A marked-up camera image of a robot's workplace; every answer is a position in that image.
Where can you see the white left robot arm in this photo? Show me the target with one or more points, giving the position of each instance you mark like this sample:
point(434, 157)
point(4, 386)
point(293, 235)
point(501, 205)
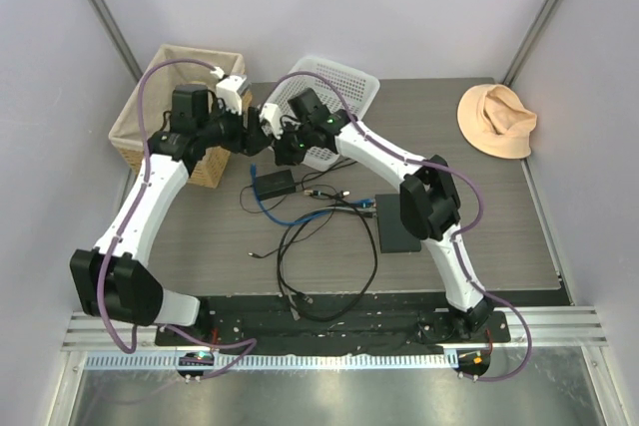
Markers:
point(112, 278)

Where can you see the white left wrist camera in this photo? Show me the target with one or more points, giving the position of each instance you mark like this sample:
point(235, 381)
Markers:
point(229, 90)

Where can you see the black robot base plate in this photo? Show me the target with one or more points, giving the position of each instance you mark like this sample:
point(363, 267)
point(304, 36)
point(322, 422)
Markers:
point(329, 318)

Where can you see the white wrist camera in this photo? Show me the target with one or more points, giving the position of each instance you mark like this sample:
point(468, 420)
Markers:
point(271, 116)
point(229, 90)

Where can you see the white slotted cable duct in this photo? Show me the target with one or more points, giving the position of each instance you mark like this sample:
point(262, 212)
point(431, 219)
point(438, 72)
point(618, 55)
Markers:
point(195, 360)

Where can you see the black network switch box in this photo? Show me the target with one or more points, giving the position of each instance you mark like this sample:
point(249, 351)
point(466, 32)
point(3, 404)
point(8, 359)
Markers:
point(393, 236)

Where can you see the peach bucket hat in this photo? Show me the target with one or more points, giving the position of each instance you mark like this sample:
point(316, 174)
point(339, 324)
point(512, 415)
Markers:
point(492, 119)

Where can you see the white plastic mesh basket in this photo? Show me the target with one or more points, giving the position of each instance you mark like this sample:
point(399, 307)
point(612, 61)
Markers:
point(357, 87)

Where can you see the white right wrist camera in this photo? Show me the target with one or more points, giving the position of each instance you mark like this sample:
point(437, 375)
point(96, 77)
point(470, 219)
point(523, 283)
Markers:
point(271, 116)

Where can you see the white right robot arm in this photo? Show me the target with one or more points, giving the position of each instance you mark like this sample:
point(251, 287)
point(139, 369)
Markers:
point(429, 202)

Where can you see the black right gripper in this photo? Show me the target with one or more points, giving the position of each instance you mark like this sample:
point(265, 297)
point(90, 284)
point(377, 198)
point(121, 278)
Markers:
point(284, 155)

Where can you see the black power adapter brick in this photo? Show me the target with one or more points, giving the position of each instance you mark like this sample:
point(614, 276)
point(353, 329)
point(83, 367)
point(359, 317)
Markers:
point(274, 185)

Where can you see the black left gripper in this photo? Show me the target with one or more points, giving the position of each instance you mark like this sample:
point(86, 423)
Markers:
point(250, 141)

